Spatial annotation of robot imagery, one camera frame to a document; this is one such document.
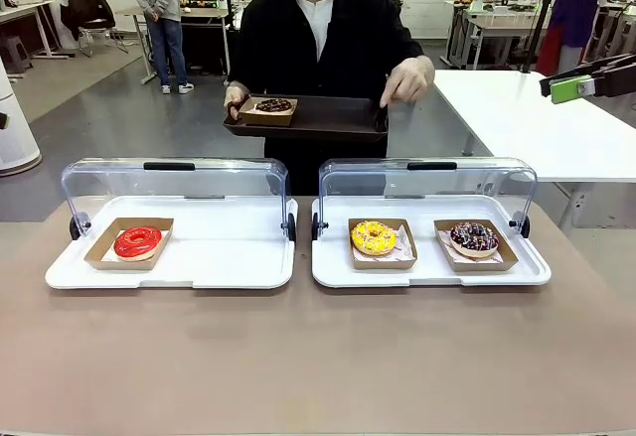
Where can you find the white wall desk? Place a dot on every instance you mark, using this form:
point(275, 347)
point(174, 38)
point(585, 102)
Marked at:
point(25, 5)

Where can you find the white side table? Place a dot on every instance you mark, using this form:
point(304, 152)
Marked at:
point(522, 128)

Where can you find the long white background workbench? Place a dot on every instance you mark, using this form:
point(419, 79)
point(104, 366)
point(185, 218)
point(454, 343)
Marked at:
point(497, 21)

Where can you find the brown cardboard donut box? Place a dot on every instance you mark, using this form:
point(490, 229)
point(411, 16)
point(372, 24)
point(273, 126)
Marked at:
point(504, 262)
point(382, 262)
point(99, 257)
point(266, 119)

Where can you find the small white background table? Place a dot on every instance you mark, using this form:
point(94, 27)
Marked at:
point(134, 10)

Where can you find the metal frame chair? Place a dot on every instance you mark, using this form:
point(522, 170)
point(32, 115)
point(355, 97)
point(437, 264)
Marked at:
point(99, 24)

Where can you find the dark brown serving tray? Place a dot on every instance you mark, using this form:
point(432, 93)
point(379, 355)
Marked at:
point(333, 118)

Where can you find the red glazed donut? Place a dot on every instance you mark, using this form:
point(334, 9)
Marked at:
point(138, 243)

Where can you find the person's right forearm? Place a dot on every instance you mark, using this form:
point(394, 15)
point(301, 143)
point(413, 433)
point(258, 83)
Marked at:
point(241, 66)

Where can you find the black jacket on chair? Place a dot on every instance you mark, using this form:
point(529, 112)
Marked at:
point(87, 9)

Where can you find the purple chocolate sprinkled donut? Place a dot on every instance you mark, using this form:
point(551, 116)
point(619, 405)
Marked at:
point(474, 240)

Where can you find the person's left hand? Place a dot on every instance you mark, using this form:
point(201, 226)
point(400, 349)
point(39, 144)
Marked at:
point(410, 81)

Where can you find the person in black jacket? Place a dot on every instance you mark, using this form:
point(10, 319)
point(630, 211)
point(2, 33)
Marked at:
point(278, 34)

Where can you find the background desk with donuts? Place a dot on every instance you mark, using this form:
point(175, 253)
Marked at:
point(204, 11)

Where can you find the person's right hand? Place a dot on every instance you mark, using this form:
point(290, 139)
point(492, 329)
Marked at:
point(231, 101)

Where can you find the clear plastic display lid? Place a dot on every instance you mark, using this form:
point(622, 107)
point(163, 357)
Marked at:
point(223, 180)
point(487, 183)

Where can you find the yellow sprinkled donut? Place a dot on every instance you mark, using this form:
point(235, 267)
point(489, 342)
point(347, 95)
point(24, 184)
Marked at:
point(373, 237)

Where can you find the black hinge knob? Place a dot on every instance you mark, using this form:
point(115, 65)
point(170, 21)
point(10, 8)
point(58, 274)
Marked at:
point(315, 227)
point(291, 227)
point(75, 227)
point(524, 227)

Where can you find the person in purple apron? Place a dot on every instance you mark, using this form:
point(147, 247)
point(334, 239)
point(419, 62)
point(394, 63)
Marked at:
point(576, 4)

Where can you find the chocolate glazed donut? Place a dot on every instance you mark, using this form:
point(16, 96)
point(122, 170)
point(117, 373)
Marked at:
point(273, 105)

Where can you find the person's left forearm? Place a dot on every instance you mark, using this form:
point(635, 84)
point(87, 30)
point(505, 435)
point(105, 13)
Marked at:
point(405, 43)

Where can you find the white display tray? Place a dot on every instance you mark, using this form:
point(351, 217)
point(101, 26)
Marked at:
point(427, 277)
point(223, 267)

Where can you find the grey plastic stool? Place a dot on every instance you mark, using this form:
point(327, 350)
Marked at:
point(15, 51)

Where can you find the white cylindrical appliance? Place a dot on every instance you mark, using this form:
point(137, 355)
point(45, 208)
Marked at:
point(20, 148)

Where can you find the black tripod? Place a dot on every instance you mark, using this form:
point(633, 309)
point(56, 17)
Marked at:
point(541, 24)

